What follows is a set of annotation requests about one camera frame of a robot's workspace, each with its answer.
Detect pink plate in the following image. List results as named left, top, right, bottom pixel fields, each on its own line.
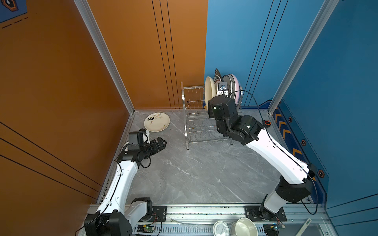
left=229, top=74, right=240, bottom=105

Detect white plate green flower outline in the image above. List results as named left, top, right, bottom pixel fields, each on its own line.
left=227, top=74, right=235, bottom=99

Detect plain cream plate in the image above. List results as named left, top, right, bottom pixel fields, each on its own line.
left=204, top=76, right=216, bottom=109

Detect white plate red chinese characters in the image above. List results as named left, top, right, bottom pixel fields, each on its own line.
left=222, top=75, right=231, bottom=87

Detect white plate dark green rim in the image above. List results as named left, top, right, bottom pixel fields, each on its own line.
left=213, top=75, right=221, bottom=90

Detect steel two-tier dish rack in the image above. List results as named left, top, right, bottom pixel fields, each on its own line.
left=181, top=83, right=228, bottom=149

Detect dark square floral plate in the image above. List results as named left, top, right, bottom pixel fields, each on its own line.
left=215, top=68, right=222, bottom=78

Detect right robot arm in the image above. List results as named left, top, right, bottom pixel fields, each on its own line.
left=207, top=95, right=317, bottom=221

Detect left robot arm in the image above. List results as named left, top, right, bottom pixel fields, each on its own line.
left=82, top=128, right=167, bottom=236

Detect cream plate with panda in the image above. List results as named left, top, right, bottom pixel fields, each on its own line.
left=144, top=112, right=170, bottom=132

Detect black orange tape roll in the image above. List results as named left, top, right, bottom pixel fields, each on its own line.
left=263, top=120, right=271, bottom=127

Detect green circuit board left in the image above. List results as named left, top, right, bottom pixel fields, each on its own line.
left=136, top=225, right=156, bottom=234

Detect green circuit board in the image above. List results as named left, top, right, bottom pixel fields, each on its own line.
left=268, top=224, right=286, bottom=235
left=136, top=225, right=156, bottom=234

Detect white round lid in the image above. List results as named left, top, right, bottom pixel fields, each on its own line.
left=213, top=221, right=230, bottom=236

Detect white bowl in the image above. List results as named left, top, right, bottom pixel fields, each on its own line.
left=230, top=218, right=258, bottom=236

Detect green circuit board right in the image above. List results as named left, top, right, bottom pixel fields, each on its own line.
left=268, top=224, right=286, bottom=235

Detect white stick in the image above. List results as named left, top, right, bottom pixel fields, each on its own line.
left=295, top=218, right=312, bottom=236

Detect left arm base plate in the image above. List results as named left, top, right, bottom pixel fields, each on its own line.
left=148, top=206, right=167, bottom=222

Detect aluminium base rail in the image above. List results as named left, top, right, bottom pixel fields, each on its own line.
left=77, top=203, right=337, bottom=236

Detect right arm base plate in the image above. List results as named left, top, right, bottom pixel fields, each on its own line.
left=244, top=205, right=287, bottom=222

